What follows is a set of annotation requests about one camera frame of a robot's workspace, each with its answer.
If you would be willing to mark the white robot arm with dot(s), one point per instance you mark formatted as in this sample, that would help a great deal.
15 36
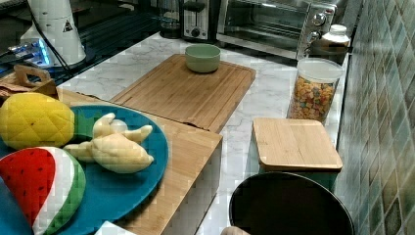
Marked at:
53 31

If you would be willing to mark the bamboo cutting board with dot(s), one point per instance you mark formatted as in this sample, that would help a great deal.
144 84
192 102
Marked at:
203 100

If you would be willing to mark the green ceramic bowl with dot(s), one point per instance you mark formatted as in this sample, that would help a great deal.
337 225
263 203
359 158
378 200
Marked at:
202 58

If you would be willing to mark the plush peeled banana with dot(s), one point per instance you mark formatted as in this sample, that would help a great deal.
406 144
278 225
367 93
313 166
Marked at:
114 146

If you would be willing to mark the black silver toaster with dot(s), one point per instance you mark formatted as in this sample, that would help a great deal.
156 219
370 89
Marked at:
199 19

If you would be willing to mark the teal canister with bamboo lid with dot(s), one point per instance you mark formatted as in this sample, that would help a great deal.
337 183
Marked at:
300 146

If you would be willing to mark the black round pot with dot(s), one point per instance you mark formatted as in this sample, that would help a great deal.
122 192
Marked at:
281 203

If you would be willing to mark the wooden spoon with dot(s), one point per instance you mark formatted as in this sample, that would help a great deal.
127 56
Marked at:
233 230

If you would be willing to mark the glass cereal jar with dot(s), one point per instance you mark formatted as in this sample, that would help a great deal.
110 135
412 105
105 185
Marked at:
314 89

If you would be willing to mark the stainless toaster oven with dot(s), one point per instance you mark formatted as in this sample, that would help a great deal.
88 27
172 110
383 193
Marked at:
284 28

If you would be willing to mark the brown bottle with white cap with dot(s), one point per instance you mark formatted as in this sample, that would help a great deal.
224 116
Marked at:
332 46

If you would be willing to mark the plush watermelon slice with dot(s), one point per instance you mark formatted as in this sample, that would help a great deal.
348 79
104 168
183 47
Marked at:
48 184

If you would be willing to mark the yellow plush lemon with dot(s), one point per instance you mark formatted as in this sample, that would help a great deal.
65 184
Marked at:
33 119

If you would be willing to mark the wooden tea box holder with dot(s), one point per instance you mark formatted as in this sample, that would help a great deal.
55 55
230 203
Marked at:
28 79

